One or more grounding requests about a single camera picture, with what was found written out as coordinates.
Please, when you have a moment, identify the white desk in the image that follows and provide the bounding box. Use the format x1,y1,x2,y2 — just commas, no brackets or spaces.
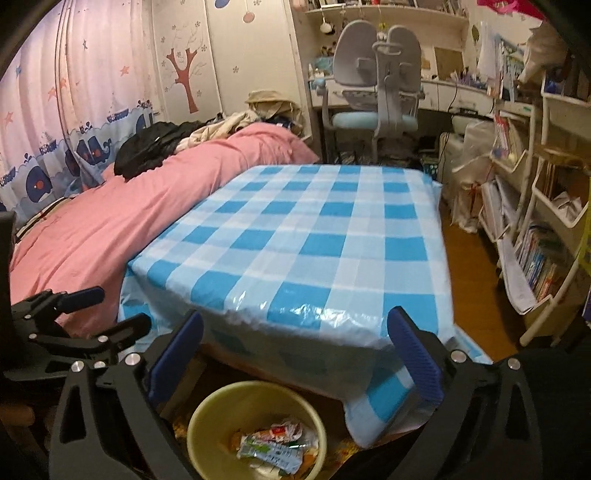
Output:
307,74,497,114

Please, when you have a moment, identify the white wall shelf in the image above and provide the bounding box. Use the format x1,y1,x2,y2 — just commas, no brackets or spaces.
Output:
305,0,472,29

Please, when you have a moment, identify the grey desk chair blue seat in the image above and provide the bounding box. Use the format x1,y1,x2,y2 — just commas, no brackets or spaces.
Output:
318,19,426,139

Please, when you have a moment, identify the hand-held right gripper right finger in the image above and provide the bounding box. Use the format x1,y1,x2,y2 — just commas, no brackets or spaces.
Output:
387,305,543,480

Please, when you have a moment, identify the tan cloth bag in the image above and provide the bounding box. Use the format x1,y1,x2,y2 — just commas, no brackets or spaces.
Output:
245,90,303,116

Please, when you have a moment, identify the drink carton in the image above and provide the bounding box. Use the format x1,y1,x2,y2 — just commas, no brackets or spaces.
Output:
236,431,308,474

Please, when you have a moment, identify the white wardrobe with tree decal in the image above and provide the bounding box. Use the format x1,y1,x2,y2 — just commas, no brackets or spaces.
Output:
150,0,308,125

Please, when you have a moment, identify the red orange printed wrapper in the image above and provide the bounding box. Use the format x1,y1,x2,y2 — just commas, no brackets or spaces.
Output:
252,418,319,450

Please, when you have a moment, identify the striped pillow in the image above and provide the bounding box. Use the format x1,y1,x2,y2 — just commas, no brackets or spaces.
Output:
14,196,77,241

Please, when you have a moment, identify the ship print curtain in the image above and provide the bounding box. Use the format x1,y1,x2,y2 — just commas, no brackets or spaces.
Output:
0,0,160,222

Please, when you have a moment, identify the white book rack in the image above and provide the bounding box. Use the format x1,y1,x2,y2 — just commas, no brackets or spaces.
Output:
478,76,591,347

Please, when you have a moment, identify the pink blanket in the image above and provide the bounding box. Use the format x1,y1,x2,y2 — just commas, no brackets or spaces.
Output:
9,122,319,333

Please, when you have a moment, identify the blue checked tablecloth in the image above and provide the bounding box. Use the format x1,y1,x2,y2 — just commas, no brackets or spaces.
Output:
117,164,495,448

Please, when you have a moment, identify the white drawer cabinet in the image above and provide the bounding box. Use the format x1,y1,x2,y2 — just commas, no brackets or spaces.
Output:
438,131,465,199

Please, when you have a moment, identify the white cloth bag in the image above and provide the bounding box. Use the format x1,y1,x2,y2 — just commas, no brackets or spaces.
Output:
519,23,570,84

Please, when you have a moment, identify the beige clothes pile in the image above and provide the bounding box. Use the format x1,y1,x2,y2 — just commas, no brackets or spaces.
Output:
173,111,259,153

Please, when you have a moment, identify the yellow plastic bin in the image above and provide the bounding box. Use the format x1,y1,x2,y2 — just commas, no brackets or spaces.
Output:
187,381,328,480

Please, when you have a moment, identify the clear plastic bag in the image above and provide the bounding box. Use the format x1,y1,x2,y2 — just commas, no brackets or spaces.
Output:
455,120,497,232

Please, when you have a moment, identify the black jacket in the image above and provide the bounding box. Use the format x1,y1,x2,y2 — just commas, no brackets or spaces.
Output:
113,121,204,181

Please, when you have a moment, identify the row of upright books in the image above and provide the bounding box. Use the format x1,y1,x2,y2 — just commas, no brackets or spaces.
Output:
515,226,571,303
492,115,522,158

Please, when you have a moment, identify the pink paper craft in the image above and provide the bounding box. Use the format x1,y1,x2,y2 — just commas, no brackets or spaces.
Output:
478,0,546,19

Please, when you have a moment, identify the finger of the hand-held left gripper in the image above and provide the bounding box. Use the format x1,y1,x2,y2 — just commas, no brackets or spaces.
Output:
11,286,106,333
28,314,152,366

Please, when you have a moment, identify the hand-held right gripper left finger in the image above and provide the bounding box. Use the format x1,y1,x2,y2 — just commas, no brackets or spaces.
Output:
48,309,205,480

